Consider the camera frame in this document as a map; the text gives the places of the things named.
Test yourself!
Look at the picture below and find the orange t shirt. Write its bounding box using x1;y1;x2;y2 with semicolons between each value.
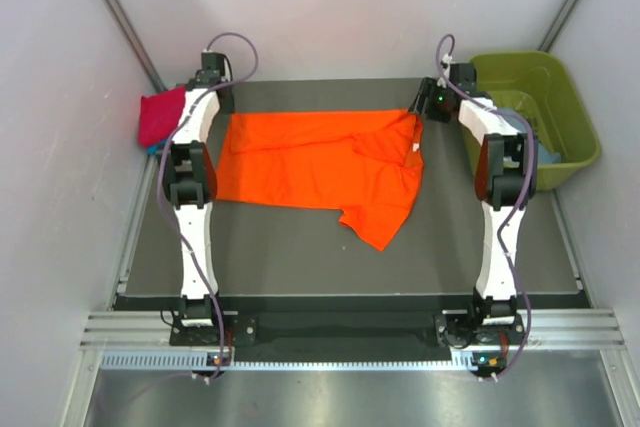
217;109;424;251

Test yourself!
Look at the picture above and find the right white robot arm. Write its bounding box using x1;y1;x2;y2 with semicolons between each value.
409;54;538;349

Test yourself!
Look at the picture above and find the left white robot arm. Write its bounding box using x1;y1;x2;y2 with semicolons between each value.
159;50;232;346

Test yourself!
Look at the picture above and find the folded pink t shirt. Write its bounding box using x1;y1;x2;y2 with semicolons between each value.
137;86;186;148

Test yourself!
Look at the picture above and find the folded teal t shirt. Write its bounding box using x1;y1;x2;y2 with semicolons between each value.
146;142;164;156

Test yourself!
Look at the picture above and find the olive green plastic bin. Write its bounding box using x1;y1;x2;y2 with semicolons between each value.
470;51;601;191

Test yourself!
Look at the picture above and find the light blue t shirt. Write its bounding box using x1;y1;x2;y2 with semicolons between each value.
499;108;562;166

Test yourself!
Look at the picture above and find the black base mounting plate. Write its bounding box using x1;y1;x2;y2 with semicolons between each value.
169;310;523;352

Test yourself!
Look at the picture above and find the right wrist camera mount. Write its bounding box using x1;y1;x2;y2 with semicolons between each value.
438;52;453;87

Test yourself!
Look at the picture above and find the slotted grey cable duct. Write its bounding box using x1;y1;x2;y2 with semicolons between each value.
100;350;498;373

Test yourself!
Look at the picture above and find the aluminium frame rail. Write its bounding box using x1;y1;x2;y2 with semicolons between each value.
80;309;625;350

